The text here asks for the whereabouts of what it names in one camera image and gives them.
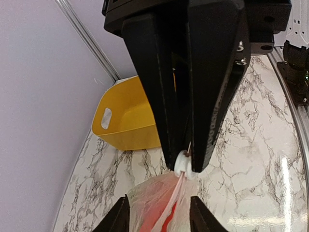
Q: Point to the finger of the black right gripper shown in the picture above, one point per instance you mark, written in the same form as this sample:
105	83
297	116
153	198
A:
158	50
215	75

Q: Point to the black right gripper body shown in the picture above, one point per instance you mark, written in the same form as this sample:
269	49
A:
252	24

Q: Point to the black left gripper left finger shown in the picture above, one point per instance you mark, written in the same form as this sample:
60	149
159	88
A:
117	219

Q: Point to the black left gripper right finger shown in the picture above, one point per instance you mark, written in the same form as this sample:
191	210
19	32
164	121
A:
201	218

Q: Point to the red toy chili pepper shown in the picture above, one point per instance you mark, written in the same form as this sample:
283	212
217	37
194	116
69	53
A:
165	224

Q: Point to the clear zip top bag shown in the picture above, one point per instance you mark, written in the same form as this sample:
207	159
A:
152	201

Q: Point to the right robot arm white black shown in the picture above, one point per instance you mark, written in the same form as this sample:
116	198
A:
298	24

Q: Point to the yellow plastic basket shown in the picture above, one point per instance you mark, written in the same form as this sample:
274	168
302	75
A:
124	118

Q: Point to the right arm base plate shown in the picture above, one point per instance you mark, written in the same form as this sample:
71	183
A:
295	70

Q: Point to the front aluminium rail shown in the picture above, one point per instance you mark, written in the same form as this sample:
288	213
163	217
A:
300	114

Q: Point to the right aluminium frame post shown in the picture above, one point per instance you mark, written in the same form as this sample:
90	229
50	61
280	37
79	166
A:
87	38

